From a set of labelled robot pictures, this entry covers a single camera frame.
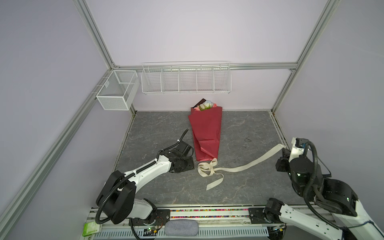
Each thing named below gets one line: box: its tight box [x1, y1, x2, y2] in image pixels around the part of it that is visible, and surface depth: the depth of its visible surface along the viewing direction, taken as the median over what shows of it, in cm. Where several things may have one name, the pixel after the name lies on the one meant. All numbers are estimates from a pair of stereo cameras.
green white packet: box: [82, 221, 100, 237], surface depth 71 cm
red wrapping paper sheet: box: [188, 106, 223, 162], surface depth 104 cm
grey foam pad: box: [164, 219, 199, 237], surface depth 70 cm
